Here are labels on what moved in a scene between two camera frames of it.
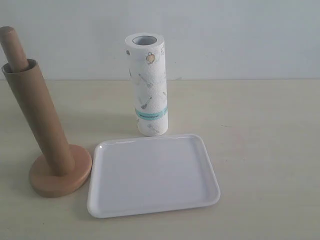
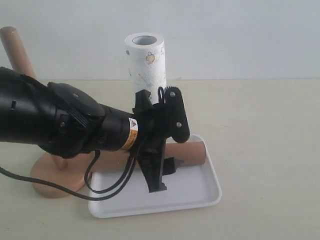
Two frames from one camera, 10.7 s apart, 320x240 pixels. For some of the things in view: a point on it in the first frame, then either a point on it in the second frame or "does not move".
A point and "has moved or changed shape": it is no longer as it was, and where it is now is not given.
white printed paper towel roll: (146, 56) does not move
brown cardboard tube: (30, 86) has moved or changed shape
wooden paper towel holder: (64, 170) does not move
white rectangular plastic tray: (134, 175) does not move
